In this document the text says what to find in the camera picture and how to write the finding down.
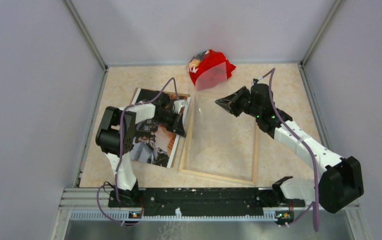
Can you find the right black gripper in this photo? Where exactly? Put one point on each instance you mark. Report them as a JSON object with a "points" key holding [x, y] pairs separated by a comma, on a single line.
{"points": [[230, 102]]}

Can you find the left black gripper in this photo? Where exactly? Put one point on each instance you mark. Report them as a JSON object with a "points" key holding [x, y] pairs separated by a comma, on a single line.
{"points": [[177, 125]]}

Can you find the printed photo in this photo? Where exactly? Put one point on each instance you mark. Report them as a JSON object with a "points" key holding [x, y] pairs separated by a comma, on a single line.
{"points": [[153, 143]]}

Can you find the light wooden picture frame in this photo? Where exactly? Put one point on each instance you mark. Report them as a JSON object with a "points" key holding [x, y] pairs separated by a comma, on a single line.
{"points": [[217, 175]]}

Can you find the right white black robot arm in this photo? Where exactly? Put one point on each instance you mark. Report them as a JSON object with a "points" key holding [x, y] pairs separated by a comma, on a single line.
{"points": [[337, 182]]}

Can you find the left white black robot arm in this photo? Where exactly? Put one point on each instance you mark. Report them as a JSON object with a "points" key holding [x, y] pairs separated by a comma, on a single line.
{"points": [[115, 136]]}

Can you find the crumpled red cloth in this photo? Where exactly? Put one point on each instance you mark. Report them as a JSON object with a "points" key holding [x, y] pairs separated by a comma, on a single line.
{"points": [[209, 68]]}

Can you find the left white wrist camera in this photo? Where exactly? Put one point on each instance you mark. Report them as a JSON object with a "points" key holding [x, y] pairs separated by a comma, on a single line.
{"points": [[179, 104]]}

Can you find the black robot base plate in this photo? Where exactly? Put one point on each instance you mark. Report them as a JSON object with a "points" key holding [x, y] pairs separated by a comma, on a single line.
{"points": [[201, 202]]}

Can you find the aluminium rail with cable duct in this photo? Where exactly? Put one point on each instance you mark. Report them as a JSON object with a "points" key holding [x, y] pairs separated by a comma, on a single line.
{"points": [[84, 215]]}

